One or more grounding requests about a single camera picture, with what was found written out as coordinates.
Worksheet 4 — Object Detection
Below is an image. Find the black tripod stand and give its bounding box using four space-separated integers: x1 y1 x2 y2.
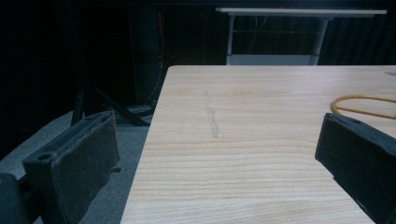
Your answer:
70 77 151 127

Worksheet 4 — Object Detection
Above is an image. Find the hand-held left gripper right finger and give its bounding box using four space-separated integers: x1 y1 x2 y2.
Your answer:
314 112 396 224

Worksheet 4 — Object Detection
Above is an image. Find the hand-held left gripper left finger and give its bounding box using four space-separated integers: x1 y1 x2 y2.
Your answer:
21 110 121 224

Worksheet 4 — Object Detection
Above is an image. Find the yellow cable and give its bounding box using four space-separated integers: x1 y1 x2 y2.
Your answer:
330 94 396 120

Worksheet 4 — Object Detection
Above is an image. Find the white metal-framed table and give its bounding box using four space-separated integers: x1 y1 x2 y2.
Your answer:
216 7 389 66

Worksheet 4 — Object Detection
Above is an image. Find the dark curtain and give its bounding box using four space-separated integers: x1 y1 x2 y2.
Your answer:
162 0 396 66

